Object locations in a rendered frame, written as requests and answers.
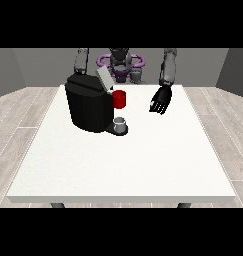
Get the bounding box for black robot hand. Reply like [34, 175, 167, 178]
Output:
[148, 84, 174, 116]

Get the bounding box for red pod holder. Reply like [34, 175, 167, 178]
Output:
[111, 89, 127, 110]

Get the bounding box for pale grey machine lid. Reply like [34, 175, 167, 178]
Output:
[95, 65, 115, 91]

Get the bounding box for black coffee machine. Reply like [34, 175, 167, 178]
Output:
[64, 73, 129, 136]

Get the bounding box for small grey cup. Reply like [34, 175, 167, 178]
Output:
[113, 116, 128, 134]

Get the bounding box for grey robot trunk purple rings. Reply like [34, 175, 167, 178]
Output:
[96, 48, 148, 85]

